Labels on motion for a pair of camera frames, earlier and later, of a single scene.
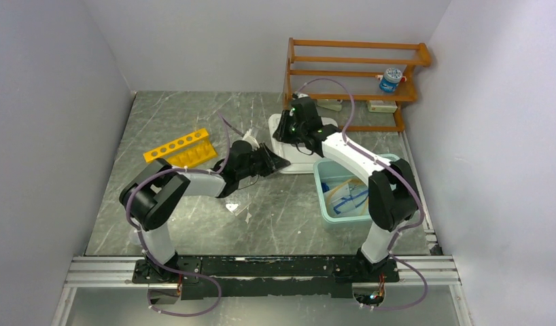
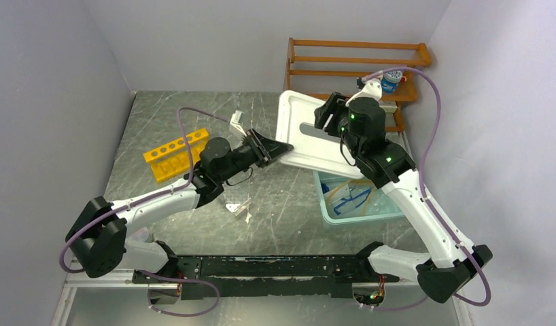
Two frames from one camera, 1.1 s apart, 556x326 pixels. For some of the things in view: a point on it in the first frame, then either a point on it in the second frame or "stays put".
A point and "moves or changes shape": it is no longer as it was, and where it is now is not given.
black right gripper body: (289, 132) → (338, 121)
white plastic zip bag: (342, 191) stays put
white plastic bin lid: (300, 162) moves or changes shape
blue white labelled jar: (391, 79) stays put
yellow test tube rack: (185, 151) stays put
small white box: (381, 106) stays put
